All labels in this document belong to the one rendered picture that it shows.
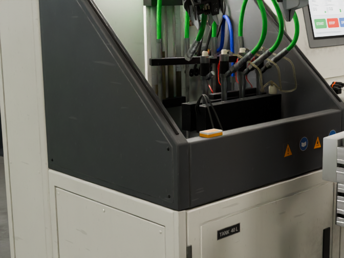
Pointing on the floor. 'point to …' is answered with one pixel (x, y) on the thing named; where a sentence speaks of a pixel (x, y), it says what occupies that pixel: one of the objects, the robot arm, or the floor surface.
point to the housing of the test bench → (24, 130)
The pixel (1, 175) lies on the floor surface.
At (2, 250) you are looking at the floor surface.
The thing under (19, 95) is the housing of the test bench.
